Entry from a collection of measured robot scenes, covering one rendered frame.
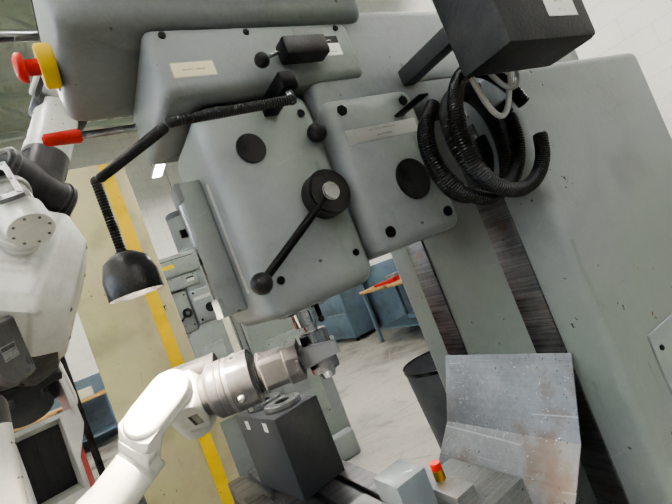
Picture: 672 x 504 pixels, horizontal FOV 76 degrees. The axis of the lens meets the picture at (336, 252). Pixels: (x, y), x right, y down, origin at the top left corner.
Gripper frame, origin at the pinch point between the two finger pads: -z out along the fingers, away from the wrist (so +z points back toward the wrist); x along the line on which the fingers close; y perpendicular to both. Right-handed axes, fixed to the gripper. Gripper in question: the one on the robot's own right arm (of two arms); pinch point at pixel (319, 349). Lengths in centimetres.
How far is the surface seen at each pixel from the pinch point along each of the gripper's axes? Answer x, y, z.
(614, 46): 279, -110, -332
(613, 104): 8, -22, -71
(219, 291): -7.0, -14.2, 10.4
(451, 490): -12.7, 21.8, -10.1
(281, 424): 26.3, 16.1, 13.9
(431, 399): 174, 76, -46
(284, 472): 29.7, 27.1, 17.5
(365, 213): -5.8, -17.6, -14.1
